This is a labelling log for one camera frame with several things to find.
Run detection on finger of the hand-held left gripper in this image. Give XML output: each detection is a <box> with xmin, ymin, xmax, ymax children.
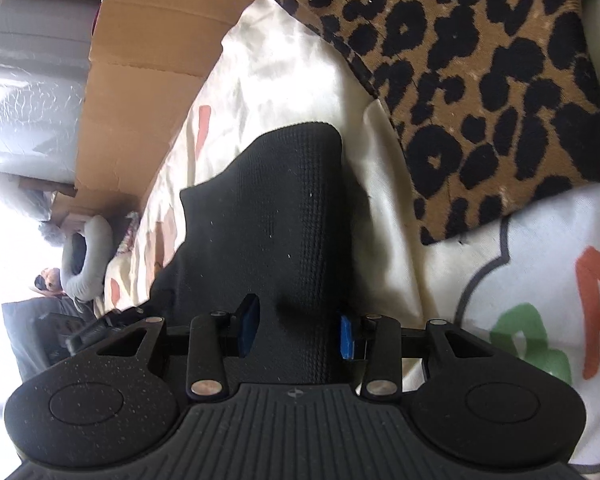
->
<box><xmin>97</xmin><ymin>306</ymin><xmax>148</xmax><ymax>328</ymax></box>

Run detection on cream bear print bed sheet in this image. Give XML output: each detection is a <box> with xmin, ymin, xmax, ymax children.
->
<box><xmin>95</xmin><ymin>0</ymin><xmax>600</xmax><ymax>476</ymax></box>

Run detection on dark grey pillow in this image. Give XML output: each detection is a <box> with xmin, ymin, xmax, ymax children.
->
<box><xmin>1</xmin><ymin>295</ymin><xmax>101</xmax><ymax>381</ymax></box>

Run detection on leopard print garment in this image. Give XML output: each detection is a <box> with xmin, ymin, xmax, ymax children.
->
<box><xmin>262</xmin><ymin>0</ymin><xmax>600</xmax><ymax>247</ymax></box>

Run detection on small plush toy with sunglasses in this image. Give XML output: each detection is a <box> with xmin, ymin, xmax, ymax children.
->
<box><xmin>32</xmin><ymin>267</ymin><xmax>63</xmax><ymax>295</ymax></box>

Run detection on black shorts with bear-print panels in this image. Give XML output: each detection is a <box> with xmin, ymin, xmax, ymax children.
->
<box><xmin>147</xmin><ymin>121</ymin><xmax>373</xmax><ymax>386</ymax></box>

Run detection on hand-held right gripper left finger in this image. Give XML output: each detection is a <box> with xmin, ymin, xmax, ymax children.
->
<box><xmin>96</xmin><ymin>294</ymin><xmax>263</xmax><ymax>403</ymax></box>

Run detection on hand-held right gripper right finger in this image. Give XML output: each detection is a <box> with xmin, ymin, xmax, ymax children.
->
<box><xmin>340</xmin><ymin>312</ymin><xmax>493</xmax><ymax>403</ymax></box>

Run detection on plastic wrapped grey bundle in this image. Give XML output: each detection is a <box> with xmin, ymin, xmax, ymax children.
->
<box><xmin>0</xmin><ymin>0</ymin><xmax>101</xmax><ymax>171</ymax></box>

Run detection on floral cloth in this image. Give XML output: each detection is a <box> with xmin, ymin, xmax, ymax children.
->
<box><xmin>115</xmin><ymin>210</ymin><xmax>141</xmax><ymax>256</ymax></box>

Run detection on brown cardboard sheet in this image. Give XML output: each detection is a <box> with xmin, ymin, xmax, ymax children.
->
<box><xmin>50</xmin><ymin>0</ymin><xmax>281</xmax><ymax>228</ymax></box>

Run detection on grey neck pillow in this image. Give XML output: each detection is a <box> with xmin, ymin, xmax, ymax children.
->
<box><xmin>60</xmin><ymin>214</ymin><xmax>115</xmax><ymax>303</ymax></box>

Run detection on grey fluffy toy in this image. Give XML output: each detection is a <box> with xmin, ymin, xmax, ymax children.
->
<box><xmin>37</xmin><ymin>220</ymin><xmax>68</xmax><ymax>248</ymax></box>

